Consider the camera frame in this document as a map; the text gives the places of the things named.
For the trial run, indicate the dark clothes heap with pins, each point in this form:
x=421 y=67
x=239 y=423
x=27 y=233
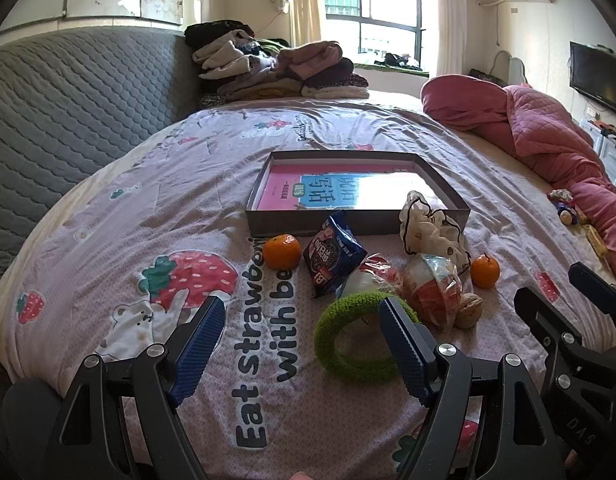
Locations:
x=397 y=60

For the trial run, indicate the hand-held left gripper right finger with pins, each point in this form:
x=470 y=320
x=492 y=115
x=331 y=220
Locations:
x=402 y=352

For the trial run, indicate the shallow grey cardboard box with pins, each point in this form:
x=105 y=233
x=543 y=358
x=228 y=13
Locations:
x=298 y=222

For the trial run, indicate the pink quilt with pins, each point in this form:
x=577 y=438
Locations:
x=537 y=130

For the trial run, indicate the orange with stem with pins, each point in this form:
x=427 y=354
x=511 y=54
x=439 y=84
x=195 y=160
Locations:
x=485 y=271

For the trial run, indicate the orange without stem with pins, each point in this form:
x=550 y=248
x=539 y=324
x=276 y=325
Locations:
x=282 y=252

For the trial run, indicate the dark patterned bag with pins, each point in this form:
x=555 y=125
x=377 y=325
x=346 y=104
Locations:
x=487 y=77

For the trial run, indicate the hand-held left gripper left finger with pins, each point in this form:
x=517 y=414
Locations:
x=203 y=347

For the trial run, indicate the white framed mirror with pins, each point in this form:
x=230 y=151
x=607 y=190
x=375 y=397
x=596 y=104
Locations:
x=512 y=67

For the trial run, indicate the blue cookie packet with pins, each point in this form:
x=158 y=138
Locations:
x=333 y=257

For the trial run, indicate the window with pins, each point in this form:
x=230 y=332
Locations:
x=387 y=0

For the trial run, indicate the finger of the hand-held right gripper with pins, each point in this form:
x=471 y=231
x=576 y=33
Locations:
x=595 y=287
x=542 y=317

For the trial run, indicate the cream cloth with black trim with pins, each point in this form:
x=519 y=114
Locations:
x=427 y=232

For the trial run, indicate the pink topped clothes pile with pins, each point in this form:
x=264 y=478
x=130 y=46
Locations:
x=323 y=67

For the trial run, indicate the white drawer unit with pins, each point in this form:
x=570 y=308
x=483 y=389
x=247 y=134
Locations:
x=610 y=152

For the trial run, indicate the black television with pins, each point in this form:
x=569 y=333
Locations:
x=597 y=77

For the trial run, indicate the pink and blue book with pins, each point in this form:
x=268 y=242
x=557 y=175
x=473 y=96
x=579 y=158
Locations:
x=288 y=185

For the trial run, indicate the strawberry printed bedsheet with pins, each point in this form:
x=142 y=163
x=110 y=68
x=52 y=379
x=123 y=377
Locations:
x=163 y=210

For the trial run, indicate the white and red snack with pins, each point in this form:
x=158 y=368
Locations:
x=363 y=282

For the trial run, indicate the green window seat mat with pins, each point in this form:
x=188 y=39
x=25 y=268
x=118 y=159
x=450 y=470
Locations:
x=387 y=71

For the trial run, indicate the tall pile of folded clothes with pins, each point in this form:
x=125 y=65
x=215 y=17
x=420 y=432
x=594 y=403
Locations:
x=228 y=57

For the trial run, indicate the small colourful toy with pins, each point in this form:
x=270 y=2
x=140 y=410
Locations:
x=566 y=207

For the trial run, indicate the straight cream curtain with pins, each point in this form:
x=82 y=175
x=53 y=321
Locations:
x=450 y=15

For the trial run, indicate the grey quilted headboard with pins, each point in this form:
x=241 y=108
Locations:
x=78 y=110

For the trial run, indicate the red orange snack pack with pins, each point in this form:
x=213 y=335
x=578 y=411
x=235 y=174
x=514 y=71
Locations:
x=432 y=295

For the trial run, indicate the yellow packet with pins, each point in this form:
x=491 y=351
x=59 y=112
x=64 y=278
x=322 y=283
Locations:
x=596 y=242

